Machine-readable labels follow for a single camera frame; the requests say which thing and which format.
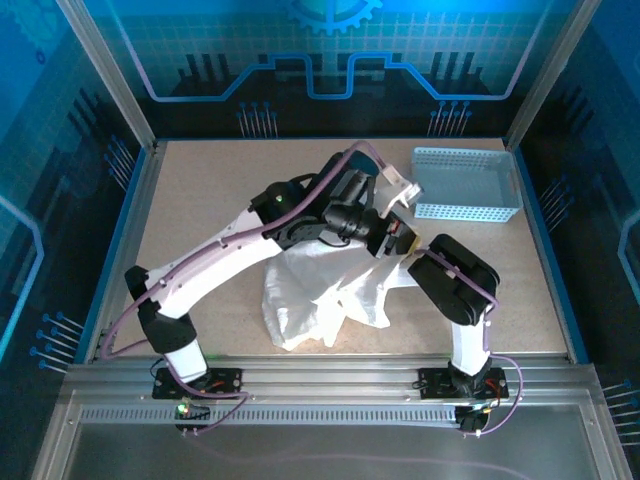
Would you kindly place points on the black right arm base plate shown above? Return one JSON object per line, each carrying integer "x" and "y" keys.
{"x": 435, "y": 382}

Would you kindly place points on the white t-shirt with daisy print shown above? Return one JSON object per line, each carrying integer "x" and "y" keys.
{"x": 310, "y": 290}

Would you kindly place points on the grey metal panel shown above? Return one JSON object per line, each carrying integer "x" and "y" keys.
{"x": 150, "y": 450}

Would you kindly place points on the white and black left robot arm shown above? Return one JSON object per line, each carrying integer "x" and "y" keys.
{"x": 210, "y": 260}

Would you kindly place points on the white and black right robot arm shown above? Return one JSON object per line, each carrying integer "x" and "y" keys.
{"x": 450, "y": 280}

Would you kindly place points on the aluminium frame cross rail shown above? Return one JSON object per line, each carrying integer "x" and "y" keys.
{"x": 330, "y": 375}

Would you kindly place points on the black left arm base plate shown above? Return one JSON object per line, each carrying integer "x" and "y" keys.
{"x": 227, "y": 384}

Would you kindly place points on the black controller box with LED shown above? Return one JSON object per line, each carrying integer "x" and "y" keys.
{"x": 472, "y": 420}
{"x": 197, "y": 412}

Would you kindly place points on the pale blue perforated basket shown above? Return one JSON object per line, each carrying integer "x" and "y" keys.
{"x": 465, "y": 185}

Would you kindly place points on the aluminium frame side rail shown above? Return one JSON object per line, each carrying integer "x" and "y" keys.
{"x": 131, "y": 240}

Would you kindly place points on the aluminium frame post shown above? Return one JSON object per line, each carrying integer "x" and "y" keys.
{"x": 555, "y": 70}
{"x": 115, "y": 80}

